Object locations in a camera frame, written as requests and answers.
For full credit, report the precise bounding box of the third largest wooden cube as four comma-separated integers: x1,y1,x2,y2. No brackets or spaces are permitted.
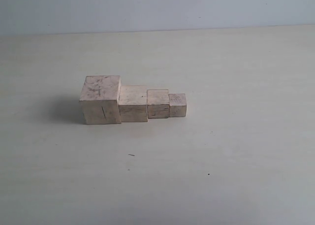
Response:
147,89,170,119

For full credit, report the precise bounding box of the second largest wooden cube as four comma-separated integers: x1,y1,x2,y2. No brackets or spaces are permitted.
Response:
119,86,148,122

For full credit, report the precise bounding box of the smallest wooden cube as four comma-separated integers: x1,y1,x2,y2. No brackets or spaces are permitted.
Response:
169,94,187,117

